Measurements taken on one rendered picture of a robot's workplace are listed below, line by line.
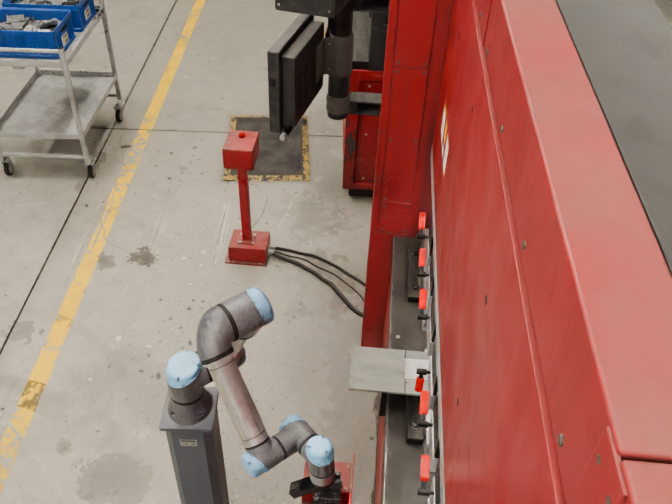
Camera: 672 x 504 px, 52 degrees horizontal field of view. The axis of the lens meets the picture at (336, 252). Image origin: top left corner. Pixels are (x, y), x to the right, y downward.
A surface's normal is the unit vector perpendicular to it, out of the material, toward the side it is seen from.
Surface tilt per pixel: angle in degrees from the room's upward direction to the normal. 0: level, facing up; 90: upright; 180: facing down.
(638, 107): 0
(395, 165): 90
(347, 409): 0
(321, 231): 0
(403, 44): 90
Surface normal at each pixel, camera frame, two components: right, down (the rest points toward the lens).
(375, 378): 0.04, -0.76
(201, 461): -0.01, 0.65
